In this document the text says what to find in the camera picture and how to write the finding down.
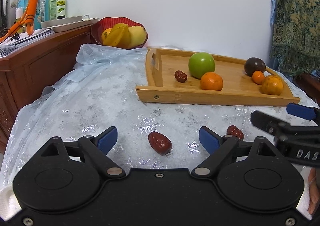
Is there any red jujube date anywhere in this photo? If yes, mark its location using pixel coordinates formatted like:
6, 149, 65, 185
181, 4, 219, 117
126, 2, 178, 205
148, 132, 172, 155
227, 125, 244, 141
174, 70, 188, 83

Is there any small orange tangerine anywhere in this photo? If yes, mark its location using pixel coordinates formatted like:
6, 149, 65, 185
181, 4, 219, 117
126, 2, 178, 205
252, 71, 265, 85

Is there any dark purple passion fruit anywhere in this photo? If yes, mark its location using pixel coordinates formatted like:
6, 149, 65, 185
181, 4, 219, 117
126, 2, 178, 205
244, 57, 266, 77

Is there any person's right hand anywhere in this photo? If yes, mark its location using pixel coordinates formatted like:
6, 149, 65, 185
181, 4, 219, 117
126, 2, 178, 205
308, 168, 319, 215

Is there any dark wooden side table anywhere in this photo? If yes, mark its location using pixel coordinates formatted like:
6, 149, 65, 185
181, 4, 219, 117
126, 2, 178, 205
293, 73, 320, 104

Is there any large yellow orange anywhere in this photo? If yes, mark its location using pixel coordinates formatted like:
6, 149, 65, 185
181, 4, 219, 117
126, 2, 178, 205
261, 75, 284, 96

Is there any white towel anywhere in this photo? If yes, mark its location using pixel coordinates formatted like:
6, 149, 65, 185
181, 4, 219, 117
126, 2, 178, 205
0, 185, 21, 221

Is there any orange tangerine on tray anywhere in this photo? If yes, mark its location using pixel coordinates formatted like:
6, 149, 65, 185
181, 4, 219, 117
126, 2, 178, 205
200, 72, 223, 91

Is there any green patterned fringed shawl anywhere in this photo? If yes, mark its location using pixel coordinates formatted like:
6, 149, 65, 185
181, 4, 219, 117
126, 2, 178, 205
270, 0, 319, 76

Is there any green apple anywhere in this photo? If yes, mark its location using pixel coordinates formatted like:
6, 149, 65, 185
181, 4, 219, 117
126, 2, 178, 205
188, 52, 215, 79

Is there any white snowflake tablecloth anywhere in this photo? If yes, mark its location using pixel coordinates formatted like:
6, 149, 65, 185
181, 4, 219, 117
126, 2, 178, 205
0, 43, 320, 219

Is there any wooden bamboo tray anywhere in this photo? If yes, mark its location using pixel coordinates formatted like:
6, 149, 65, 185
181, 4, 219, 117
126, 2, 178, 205
136, 48, 300, 107

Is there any brown wooden cabinet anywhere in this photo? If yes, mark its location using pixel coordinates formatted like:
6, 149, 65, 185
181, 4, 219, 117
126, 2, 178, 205
1, 25, 91, 153

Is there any blue cloth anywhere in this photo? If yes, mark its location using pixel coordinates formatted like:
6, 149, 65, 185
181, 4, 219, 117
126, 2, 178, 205
270, 0, 276, 28

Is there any stack of papers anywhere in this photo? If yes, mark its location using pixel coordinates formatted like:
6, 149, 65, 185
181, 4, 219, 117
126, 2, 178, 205
0, 28, 55, 58

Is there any yellow mango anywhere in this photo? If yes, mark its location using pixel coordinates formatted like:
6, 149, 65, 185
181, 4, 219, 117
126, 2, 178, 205
127, 25, 147, 49

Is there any orange fruit in bowl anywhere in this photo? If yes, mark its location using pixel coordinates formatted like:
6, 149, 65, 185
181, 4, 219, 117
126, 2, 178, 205
101, 28, 112, 43

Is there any yellow starfruit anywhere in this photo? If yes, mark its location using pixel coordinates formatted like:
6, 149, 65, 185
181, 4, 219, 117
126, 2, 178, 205
103, 23, 131, 48

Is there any red fruit bowl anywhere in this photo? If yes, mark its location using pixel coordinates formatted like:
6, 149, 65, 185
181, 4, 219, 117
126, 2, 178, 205
91, 17, 149, 48

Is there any blue spray bottle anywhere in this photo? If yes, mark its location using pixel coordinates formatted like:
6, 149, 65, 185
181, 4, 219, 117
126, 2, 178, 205
32, 0, 41, 30
39, 0, 50, 22

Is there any pale green bottle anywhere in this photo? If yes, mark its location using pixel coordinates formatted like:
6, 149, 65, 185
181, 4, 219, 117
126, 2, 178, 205
49, 0, 56, 20

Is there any green spray bottle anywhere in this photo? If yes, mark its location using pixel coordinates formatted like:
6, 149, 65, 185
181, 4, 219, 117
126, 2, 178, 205
56, 0, 66, 19

